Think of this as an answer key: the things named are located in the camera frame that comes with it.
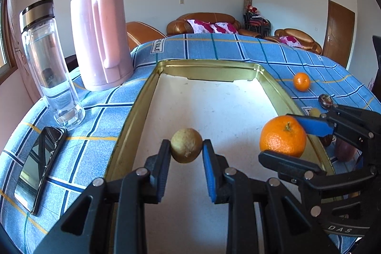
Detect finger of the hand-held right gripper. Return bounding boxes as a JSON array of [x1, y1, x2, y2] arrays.
[[286, 107, 381, 153], [258, 150, 378, 213]]

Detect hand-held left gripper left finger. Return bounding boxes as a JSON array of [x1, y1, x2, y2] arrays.
[[33, 139, 171, 254]]

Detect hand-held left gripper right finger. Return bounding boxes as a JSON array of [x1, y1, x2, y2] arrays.
[[202, 139, 337, 254]]

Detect orange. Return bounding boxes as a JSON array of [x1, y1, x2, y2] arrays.
[[260, 115, 307, 158], [293, 72, 311, 92]]

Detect yellow-brown round fruit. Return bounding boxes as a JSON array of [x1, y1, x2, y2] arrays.
[[170, 128, 203, 164]]

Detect reddish purple fruit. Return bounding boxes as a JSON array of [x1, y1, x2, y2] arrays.
[[336, 136, 358, 162]]

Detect gold metal tin tray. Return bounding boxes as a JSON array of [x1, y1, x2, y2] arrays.
[[105, 60, 338, 254]]

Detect dark brown mangosteen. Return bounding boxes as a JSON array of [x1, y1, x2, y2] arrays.
[[318, 94, 335, 110]]

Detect blue plaid tablecloth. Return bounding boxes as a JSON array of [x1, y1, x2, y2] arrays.
[[0, 34, 381, 254]]

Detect brown leather armchair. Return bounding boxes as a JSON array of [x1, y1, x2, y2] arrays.
[[126, 21, 167, 50], [263, 29, 322, 55]]

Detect floral pink pillow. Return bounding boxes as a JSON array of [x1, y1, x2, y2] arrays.
[[280, 36, 302, 48], [187, 19, 215, 33], [213, 22, 239, 34]]

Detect black television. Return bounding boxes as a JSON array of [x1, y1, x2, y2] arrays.
[[372, 36, 381, 88]]

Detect brown wooden door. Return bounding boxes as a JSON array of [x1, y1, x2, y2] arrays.
[[323, 0, 356, 68]]

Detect stacked black chairs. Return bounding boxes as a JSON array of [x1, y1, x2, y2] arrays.
[[243, 11, 271, 39]]

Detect black smartphone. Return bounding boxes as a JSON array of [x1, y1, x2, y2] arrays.
[[14, 127, 68, 216]]

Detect brown leather sofa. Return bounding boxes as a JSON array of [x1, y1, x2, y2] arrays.
[[166, 13, 242, 37]]

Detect pink electric kettle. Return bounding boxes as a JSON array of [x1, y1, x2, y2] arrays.
[[70, 0, 134, 92]]

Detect clear glass bottle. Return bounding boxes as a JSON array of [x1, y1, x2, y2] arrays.
[[19, 0, 86, 130]]

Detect window frame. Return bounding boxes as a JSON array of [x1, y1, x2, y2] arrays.
[[0, 0, 18, 79]]

